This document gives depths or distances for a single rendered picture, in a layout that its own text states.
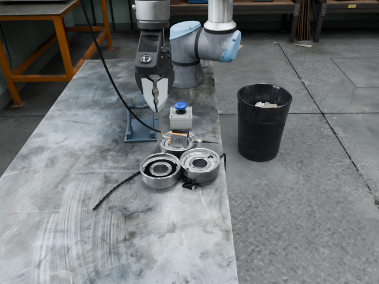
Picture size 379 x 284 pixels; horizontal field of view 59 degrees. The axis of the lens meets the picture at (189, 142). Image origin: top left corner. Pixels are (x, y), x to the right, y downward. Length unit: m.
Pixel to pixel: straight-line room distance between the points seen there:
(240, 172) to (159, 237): 1.46
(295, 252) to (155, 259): 1.15
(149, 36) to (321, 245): 1.40
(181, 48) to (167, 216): 0.70
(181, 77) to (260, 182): 1.01
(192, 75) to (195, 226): 0.71
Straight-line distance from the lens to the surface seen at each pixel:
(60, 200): 0.88
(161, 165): 0.89
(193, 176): 0.84
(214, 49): 1.24
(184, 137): 0.91
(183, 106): 1.05
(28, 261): 0.78
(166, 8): 0.77
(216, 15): 1.21
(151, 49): 0.73
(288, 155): 2.36
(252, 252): 1.74
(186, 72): 1.31
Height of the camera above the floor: 1.38
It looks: 35 degrees down
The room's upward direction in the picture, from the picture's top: 1 degrees counter-clockwise
